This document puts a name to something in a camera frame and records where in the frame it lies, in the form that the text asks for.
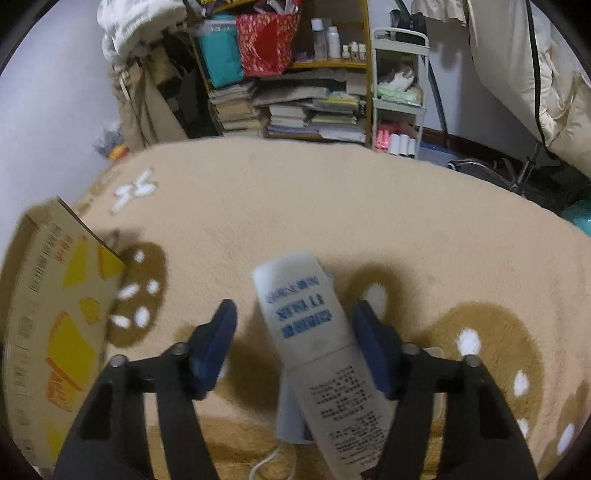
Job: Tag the white puffer jacket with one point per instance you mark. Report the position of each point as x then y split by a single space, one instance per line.
127 25

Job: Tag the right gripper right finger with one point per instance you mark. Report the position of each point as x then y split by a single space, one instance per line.
481 438

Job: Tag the white lotion tube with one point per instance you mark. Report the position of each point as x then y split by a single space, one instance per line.
348 417

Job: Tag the teal watering can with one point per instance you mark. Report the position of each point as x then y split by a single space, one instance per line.
579 214

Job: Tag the white flat power bank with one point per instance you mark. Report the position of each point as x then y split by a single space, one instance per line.
434 369

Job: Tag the beige patterned carpet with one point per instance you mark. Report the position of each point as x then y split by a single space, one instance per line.
450 261

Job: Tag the bag of plush toys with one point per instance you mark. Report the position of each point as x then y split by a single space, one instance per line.
111 144

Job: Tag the stack of books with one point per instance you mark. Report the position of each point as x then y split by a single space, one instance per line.
313 104

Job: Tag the red gift bag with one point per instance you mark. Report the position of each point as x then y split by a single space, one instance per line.
265 37

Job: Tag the light blue power bank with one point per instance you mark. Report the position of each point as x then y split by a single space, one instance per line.
291 430

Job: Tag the teal storage bag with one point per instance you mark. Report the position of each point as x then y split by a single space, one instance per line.
218 41

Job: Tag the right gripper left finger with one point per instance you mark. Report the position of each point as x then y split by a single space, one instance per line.
136 404

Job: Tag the wooden shelf unit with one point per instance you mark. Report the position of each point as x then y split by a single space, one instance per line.
310 45

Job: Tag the white rolling cart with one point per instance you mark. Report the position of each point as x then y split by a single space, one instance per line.
400 59

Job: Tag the tan hanging coat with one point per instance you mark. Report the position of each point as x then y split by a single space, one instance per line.
145 117

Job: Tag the cardboard box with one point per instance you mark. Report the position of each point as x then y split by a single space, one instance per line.
58 284

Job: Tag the cream padded chair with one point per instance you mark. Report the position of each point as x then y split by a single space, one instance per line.
523 59

